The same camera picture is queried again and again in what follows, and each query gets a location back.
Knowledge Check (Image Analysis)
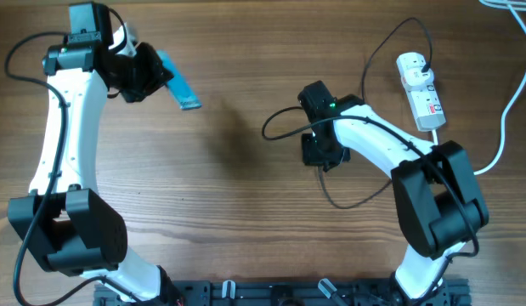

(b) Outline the smartphone with cyan screen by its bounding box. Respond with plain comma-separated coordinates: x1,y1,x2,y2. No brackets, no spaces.
157,50,202,111

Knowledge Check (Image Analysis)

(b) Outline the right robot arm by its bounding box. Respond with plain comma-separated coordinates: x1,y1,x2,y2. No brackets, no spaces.
297,81,489,305

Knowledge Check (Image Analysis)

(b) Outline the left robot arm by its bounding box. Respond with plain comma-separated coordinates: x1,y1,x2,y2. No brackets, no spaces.
8,2,189,305

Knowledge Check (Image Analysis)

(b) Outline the white charger adapter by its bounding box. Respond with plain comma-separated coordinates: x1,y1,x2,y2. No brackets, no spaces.
401,67,434,92

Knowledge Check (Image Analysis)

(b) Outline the white power strip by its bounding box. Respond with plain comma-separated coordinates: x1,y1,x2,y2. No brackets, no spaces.
396,52,446,132

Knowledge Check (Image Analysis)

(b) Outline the black USB charging cable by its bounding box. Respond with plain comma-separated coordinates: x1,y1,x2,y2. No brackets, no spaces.
316,17,434,210

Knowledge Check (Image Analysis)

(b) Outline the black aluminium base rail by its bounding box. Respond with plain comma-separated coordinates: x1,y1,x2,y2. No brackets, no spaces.
93,279,472,306

